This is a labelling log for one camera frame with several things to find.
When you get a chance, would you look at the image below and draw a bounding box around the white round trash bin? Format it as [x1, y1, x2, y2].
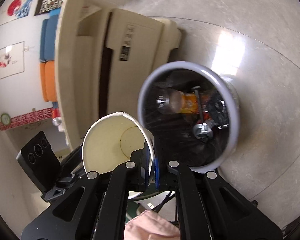
[137, 61, 241, 175]

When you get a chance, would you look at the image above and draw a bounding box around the red paper wall hanging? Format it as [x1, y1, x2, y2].
[0, 107, 55, 131]

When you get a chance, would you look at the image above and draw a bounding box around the cream paper cup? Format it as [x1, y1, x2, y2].
[81, 111, 156, 201]

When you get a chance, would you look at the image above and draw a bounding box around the large blue sofa cushion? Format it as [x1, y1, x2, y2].
[45, 15, 59, 62]

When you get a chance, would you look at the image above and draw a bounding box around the black bin liner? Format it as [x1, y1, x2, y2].
[141, 68, 231, 167]

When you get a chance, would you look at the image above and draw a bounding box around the red drink can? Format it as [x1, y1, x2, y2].
[52, 107, 63, 132]
[192, 113, 215, 140]

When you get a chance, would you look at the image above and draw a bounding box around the large orange sofa cushion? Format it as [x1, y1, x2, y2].
[44, 61, 58, 103]

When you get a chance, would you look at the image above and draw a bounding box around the small blue sofa cushion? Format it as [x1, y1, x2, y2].
[40, 18, 48, 62]

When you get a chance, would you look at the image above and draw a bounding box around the cream coffee table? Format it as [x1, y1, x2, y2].
[54, 0, 183, 153]

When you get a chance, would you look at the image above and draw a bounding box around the plastic bottle with orange label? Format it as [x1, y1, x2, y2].
[156, 89, 199, 116]

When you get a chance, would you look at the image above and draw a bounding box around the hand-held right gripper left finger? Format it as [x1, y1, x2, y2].
[21, 142, 153, 240]

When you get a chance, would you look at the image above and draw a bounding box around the small orange sofa cushion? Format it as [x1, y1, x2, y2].
[39, 62, 47, 101]

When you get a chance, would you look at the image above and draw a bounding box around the blue wave wall poster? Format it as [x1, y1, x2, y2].
[0, 0, 38, 28]

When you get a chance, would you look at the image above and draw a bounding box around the pink clothing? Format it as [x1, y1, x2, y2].
[125, 210, 180, 240]

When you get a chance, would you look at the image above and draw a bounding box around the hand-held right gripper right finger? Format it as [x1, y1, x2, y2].
[154, 158, 283, 240]

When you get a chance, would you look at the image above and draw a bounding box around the black razor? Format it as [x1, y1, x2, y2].
[193, 86, 208, 127]

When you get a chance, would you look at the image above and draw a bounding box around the white wall drawing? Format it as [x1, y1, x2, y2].
[0, 41, 25, 82]

